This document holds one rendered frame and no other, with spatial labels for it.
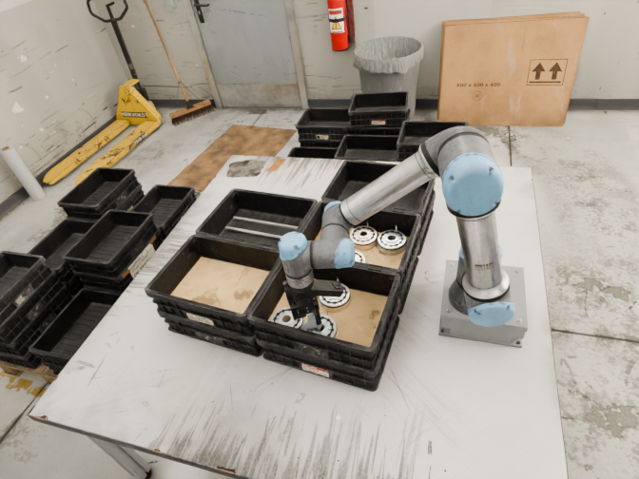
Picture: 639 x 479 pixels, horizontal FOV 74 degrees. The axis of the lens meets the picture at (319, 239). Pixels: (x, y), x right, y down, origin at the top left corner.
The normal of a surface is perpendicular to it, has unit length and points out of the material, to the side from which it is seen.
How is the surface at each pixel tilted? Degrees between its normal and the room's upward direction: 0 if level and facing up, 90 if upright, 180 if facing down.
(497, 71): 77
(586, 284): 0
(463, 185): 83
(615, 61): 90
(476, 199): 83
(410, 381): 0
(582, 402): 0
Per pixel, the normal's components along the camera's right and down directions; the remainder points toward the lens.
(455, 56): -0.29, 0.51
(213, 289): -0.13, -0.74
